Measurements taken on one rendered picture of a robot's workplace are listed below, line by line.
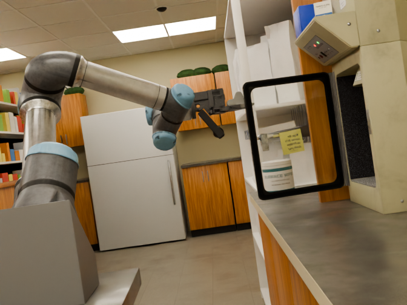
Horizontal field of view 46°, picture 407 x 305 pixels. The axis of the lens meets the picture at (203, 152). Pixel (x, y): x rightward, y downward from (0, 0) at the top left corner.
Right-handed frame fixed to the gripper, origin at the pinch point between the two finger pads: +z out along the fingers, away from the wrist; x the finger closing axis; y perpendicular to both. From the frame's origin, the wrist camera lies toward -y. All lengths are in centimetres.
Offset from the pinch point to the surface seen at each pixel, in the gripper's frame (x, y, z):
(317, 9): -20.5, 24.1, 21.6
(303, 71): 7.4, 10.2, 21.0
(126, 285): -65, -37, -36
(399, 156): -30, -21, 36
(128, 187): 459, -52, -129
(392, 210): -30, -36, 32
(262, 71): 109, 26, 20
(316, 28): -24.7, 17.7, 19.4
